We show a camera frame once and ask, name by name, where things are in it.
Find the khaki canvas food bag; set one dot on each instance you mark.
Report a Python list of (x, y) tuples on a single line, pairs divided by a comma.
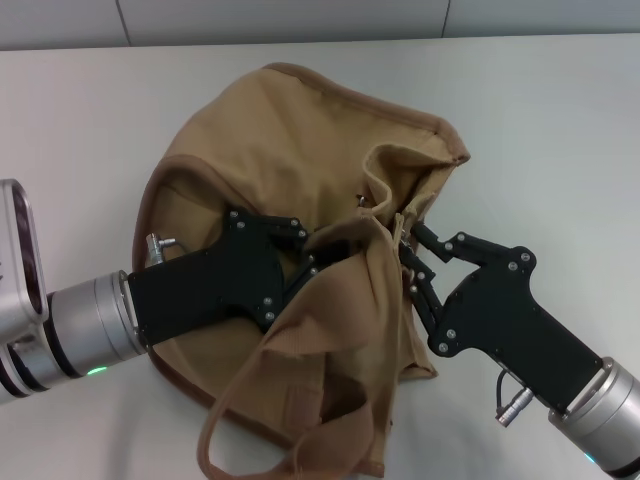
[(280, 165)]

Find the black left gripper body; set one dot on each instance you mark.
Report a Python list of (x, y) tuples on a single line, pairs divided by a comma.
[(215, 285)]

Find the metal zipper pull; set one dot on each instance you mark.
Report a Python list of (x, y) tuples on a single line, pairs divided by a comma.
[(404, 242)]

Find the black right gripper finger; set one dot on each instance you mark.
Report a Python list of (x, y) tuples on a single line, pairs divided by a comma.
[(422, 285), (465, 247)]

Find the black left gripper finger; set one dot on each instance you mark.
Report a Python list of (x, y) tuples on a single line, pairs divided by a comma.
[(312, 265), (292, 232)]

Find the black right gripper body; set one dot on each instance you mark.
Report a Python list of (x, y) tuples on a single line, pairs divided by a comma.
[(500, 315)]

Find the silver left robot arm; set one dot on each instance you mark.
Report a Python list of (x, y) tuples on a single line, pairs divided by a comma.
[(80, 325)]

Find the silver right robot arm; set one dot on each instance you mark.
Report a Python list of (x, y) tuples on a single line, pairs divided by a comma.
[(605, 420)]

